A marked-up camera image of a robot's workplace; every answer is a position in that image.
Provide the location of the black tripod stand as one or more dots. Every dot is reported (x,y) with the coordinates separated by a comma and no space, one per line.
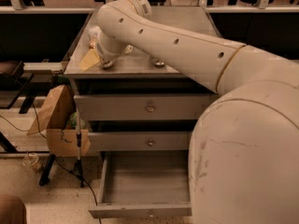
(78,165)

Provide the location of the brown rounded object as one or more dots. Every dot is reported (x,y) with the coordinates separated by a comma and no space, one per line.
(12,210)

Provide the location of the clear plastic water bottle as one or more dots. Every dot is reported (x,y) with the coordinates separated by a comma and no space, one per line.
(94,32)

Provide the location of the brown cardboard box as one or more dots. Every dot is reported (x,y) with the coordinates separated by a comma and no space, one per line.
(52,118)

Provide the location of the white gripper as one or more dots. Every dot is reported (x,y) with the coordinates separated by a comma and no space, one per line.
(103,54)

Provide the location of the grey middle drawer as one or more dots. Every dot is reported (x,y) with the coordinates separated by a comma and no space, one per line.
(129,141)

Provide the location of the clear plastic cup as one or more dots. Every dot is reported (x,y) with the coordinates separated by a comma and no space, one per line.
(32,161)

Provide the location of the blue pepsi can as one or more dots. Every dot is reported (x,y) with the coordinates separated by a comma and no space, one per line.
(156,62)

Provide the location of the grey drawer cabinet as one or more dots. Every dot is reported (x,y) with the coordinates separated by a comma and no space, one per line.
(131,74)

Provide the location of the grey open bottom drawer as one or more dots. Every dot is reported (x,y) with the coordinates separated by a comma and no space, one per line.
(143,184)

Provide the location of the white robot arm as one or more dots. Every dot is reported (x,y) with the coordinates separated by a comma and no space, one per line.
(244,150)

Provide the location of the grey top drawer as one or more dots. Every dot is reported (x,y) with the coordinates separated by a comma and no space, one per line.
(143,106)

